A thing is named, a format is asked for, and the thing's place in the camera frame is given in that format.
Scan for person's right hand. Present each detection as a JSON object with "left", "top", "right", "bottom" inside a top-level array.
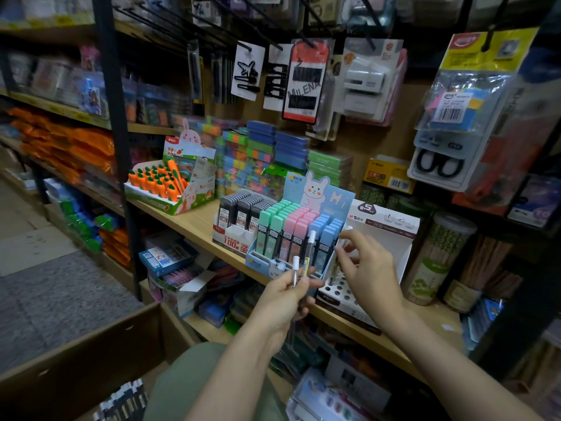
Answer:
[{"left": 335, "top": 229, "right": 406, "bottom": 329}]

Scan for person's left hand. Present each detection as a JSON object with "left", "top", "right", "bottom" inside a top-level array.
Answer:
[{"left": 247, "top": 269, "right": 325, "bottom": 347}]

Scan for clear pen with yellow label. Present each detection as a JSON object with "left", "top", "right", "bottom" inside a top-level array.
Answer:
[{"left": 302, "top": 230, "right": 317, "bottom": 277}]

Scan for person's left forearm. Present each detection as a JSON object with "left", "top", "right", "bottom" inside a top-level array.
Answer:
[{"left": 184, "top": 322, "right": 283, "bottom": 421}]

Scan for person's right forearm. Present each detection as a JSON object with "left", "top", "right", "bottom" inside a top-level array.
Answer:
[{"left": 385, "top": 309, "right": 544, "bottom": 421}]

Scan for white pen display box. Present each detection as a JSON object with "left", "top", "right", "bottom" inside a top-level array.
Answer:
[{"left": 316, "top": 199, "right": 420, "bottom": 334}]

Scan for row of pastel lead cases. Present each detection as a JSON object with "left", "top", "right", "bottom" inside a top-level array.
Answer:
[{"left": 255, "top": 199, "right": 344, "bottom": 274}]

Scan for blue bunny display box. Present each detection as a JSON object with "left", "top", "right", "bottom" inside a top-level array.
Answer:
[{"left": 245, "top": 171, "right": 356, "bottom": 287}]

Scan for white and red display box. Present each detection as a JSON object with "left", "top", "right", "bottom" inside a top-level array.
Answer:
[{"left": 212, "top": 188, "right": 278, "bottom": 258}]

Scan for stack of green boxes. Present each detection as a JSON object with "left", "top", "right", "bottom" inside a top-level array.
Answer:
[{"left": 307, "top": 150, "right": 354, "bottom": 190}]

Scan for yellow cardboard box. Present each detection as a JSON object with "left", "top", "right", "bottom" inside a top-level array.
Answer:
[{"left": 363, "top": 155, "right": 416, "bottom": 194}]

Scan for row of black lead cases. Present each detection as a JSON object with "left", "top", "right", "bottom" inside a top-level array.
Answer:
[{"left": 218, "top": 189, "right": 277, "bottom": 233}]

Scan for white blister packet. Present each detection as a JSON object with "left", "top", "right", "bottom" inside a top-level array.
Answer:
[{"left": 286, "top": 368, "right": 373, "bottom": 421}]

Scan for open white cardboard box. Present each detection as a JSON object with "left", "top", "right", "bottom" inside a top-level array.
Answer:
[{"left": 148, "top": 258, "right": 216, "bottom": 320}]

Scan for wooden shelf board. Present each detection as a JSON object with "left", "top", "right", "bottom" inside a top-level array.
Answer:
[{"left": 127, "top": 197, "right": 465, "bottom": 384}]

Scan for brown pencil tub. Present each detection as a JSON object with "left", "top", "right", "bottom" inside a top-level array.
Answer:
[{"left": 443, "top": 234, "right": 514, "bottom": 314}]

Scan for stacks of colourful eraser blocks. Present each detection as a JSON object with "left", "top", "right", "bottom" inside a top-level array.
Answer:
[{"left": 196, "top": 120, "right": 310, "bottom": 199}]

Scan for black scissors packet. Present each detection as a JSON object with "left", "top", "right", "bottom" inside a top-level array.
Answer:
[{"left": 407, "top": 128, "right": 492, "bottom": 193}]

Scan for blue stationery box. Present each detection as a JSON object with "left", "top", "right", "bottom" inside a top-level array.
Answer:
[{"left": 138, "top": 241, "right": 196, "bottom": 277}]

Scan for carrot pen display box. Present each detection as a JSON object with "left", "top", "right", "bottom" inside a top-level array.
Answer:
[{"left": 124, "top": 119, "right": 218, "bottom": 216}]

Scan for person's green trouser leg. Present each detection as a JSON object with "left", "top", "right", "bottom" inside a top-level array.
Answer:
[{"left": 144, "top": 342, "right": 288, "bottom": 421}]

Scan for orange red packet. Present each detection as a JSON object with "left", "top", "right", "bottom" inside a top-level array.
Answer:
[{"left": 451, "top": 127, "right": 533, "bottom": 216}]

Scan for hanging white stamp packet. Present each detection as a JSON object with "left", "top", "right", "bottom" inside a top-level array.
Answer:
[{"left": 332, "top": 37, "right": 408, "bottom": 128}]

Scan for red bobby pin card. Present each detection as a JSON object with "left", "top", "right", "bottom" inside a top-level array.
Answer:
[{"left": 281, "top": 39, "right": 330, "bottom": 126}]

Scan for bunch of orange carrot pens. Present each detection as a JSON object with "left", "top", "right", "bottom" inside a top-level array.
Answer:
[{"left": 128, "top": 159, "right": 186, "bottom": 202}]

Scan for black hair clip card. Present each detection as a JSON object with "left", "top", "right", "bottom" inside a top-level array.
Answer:
[{"left": 263, "top": 44, "right": 293, "bottom": 113}]

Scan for purple packet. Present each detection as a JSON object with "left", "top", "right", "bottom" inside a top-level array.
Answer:
[{"left": 508, "top": 174, "right": 561, "bottom": 229}]

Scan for hanging sticky note packet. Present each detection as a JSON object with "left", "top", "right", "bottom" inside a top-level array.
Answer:
[{"left": 414, "top": 27, "right": 540, "bottom": 133}]

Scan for star hair clip card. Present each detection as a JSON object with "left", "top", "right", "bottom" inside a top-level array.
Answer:
[{"left": 231, "top": 41, "right": 266, "bottom": 102}]

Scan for bundle of black white pens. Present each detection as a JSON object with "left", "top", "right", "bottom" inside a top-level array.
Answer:
[{"left": 93, "top": 379, "right": 148, "bottom": 421}]

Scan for brown cardboard box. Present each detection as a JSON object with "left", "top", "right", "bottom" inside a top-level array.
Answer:
[{"left": 0, "top": 301, "right": 197, "bottom": 421}]

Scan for row of green blue packets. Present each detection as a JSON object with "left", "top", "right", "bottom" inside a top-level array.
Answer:
[{"left": 44, "top": 177, "right": 123, "bottom": 254}]

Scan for black metal shelf upright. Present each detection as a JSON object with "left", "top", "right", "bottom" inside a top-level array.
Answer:
[{"left": 91, "top": 0, "right": 148, "bottom": 299}]

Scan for stack of orange packets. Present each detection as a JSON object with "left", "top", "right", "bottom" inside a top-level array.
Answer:
[{"left": 8, "top": 107, "right": 117, "bottom": 185}]

